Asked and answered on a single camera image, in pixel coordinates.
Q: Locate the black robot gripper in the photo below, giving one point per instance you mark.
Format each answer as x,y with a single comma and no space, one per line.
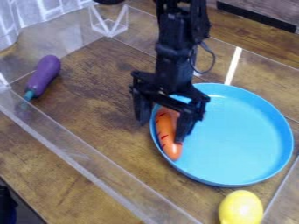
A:
169,87

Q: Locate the purple toy eggplant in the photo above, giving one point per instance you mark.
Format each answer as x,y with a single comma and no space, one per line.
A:
47,70

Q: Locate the clear acrylic enclosure wall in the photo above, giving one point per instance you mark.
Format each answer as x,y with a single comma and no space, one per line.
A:
75,155

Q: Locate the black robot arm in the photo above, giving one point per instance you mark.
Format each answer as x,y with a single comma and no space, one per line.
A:
183,29

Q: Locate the clear acrylic corner bracket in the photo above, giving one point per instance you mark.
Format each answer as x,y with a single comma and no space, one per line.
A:
106,26

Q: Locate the orange toy carrot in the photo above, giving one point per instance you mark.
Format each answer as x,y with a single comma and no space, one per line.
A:
166,120

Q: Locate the yellow toy lemon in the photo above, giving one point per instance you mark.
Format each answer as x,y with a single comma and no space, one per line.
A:
241,208

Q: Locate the blue plastic plate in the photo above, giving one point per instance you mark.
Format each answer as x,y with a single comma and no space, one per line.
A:
242,144

